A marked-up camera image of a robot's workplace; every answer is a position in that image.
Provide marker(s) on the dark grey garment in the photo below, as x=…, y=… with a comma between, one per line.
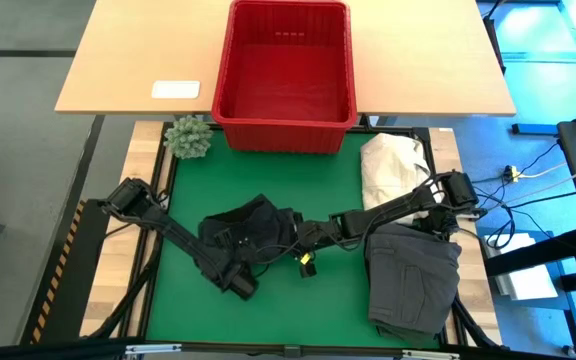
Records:
x=413, y=280

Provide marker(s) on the black table frame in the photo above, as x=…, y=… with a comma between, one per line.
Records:
x=165, y=170

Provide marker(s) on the black desk foot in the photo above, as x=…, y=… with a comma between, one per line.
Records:
x=533, y=129

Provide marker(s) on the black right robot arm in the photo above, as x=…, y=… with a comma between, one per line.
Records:
x=408, y=205

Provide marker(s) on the white box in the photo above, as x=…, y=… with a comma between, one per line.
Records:
x=528, y=285

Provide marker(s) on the black hazard-striped plate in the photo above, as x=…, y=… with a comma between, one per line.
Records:
x=63, y=280

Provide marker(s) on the white rectangular pad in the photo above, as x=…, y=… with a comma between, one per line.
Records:
x=175, y=89

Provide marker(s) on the silver frame bracket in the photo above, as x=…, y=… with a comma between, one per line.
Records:
x=430, y=355
x=153, y=349

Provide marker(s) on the red plastic bin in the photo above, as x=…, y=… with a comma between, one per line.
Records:
x=288, y=130

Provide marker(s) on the light wooden desk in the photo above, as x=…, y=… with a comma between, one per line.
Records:
x=118, y=50

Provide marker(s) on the wooden side board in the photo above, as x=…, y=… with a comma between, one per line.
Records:
x=445, y=150
x=140, y=155

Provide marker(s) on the artificial green potted plant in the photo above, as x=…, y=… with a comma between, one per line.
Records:
x=188, y=137

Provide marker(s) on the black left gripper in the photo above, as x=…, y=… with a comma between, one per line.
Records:
x=238, y=272

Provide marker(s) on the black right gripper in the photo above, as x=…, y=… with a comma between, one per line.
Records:
x=318, y=234

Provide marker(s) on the cream garment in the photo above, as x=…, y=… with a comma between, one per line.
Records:
x=393, y=165

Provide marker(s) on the black shorts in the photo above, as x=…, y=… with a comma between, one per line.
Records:
x=263, y=220

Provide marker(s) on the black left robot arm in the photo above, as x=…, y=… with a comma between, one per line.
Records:
x=168, y=235

